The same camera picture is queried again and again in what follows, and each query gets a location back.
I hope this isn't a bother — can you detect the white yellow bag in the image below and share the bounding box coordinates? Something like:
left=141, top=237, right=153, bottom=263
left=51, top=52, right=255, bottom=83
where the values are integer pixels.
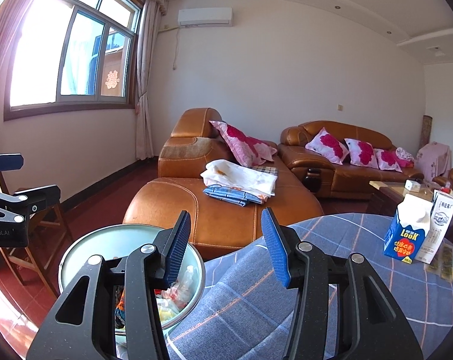
left=156, top=297, right=180, bottom=326

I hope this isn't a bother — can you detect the clear plastic bag red print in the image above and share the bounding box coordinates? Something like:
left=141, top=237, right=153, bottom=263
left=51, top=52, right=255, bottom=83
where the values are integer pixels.
left=161, top=265, right=195, bottom=311

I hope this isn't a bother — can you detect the torn blue Look carton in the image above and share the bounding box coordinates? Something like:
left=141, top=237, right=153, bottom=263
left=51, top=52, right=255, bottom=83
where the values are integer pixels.
left=114, top=287, right=126, bottom=329

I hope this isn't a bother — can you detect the light blue trash basin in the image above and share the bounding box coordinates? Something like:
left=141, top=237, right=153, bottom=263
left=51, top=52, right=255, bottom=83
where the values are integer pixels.
left=58, top=217, right=206, bottom=343

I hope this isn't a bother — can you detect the wooden chair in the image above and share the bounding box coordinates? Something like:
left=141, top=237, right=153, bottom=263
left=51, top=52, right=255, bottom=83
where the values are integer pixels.
left=0, top=185, right=73, bottom=297

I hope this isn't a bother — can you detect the upright blue Look carton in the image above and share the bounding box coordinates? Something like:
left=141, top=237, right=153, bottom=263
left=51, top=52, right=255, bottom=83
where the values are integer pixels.
left=383, top=194, right=432, bottom=264

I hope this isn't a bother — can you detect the blue plaid tablecloth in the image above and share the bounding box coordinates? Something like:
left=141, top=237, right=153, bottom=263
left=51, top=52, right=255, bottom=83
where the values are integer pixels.
left=166, top=213, right=453, bottom=359

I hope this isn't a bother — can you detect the brown leather chaise sofa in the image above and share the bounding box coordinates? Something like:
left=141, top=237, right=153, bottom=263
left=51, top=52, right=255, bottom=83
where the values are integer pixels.
left=122, top=106, right=325, bottom=260

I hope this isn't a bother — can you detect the folded blue striped cloth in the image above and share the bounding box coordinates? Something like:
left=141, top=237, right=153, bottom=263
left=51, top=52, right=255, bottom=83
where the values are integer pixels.
left=203, top=184, right=264, bottom=207

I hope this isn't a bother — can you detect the wooden coffee table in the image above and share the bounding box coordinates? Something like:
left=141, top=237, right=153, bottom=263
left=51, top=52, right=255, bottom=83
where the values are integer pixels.
left=366, top=181, right=433, bottom=216

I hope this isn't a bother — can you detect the white milk carton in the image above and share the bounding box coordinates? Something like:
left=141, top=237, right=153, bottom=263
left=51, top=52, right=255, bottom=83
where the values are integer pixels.
left=415, top=189, right=453, bottom=264

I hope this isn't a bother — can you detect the white tissue box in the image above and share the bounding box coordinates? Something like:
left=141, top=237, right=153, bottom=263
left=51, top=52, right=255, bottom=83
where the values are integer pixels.
left=404, top=180, right=421, bottom=192

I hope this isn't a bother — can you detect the pink floral pillow on chaise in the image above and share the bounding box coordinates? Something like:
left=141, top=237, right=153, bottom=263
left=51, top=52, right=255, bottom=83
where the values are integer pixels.
left=210, top=120, right=277, bottom=167

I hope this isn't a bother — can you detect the brown leather long sofa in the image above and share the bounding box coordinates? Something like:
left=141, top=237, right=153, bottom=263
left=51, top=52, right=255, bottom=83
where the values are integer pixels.
left=278, top=120, right=423, bottom=200

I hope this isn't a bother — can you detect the pink cloth covered appliance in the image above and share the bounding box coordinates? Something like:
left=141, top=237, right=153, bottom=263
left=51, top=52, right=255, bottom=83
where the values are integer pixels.
left=415, top=141, right=452, bottom=181

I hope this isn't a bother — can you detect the beige curtain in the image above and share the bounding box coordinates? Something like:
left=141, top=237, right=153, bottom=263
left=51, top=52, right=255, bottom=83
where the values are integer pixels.
left=135, top=0, right=168, bottom=160

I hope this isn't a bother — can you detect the white air conditioner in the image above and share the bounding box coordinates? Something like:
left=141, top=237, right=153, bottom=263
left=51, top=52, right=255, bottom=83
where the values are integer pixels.
left=178, top=7, right=233, bottom=27

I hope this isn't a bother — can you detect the window with white frame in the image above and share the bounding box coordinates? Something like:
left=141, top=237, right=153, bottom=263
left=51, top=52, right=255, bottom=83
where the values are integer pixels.
left=4, top=0, right=141, bottom=120

